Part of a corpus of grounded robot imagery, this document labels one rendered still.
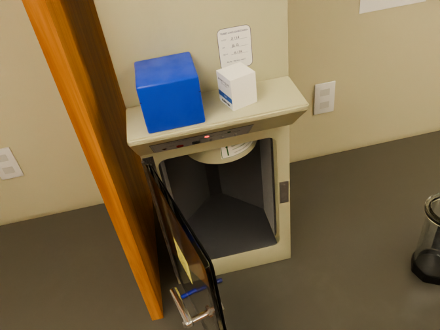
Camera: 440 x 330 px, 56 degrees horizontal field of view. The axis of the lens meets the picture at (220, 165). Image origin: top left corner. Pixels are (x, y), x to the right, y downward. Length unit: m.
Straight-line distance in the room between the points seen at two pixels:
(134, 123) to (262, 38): 0.28
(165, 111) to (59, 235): 0.85
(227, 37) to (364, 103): 0.84
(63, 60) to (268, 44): 0.36
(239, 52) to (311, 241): 0.66
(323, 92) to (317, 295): 0.65
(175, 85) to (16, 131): 0.80
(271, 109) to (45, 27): 0.37
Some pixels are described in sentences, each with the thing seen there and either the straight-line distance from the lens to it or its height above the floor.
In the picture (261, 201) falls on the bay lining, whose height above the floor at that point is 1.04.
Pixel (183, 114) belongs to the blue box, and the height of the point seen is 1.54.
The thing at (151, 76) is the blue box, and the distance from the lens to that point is 0.70.
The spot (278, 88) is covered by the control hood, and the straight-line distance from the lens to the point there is 0.80.
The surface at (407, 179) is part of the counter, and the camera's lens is 1.49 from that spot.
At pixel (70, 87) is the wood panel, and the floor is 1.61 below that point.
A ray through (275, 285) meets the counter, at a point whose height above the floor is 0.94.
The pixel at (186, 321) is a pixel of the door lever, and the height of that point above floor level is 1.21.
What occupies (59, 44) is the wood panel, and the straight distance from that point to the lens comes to 0.67.
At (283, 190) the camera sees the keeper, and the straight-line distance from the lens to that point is 1.01.
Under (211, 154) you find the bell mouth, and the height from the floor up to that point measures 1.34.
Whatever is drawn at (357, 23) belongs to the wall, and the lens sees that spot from 1.38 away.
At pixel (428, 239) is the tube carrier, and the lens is 1.12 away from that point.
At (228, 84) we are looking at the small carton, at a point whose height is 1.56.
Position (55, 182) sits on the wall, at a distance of 1.49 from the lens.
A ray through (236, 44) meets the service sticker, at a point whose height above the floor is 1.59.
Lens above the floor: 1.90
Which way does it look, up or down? 39 degrees down
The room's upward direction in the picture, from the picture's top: 8 degrees counter-clockwise
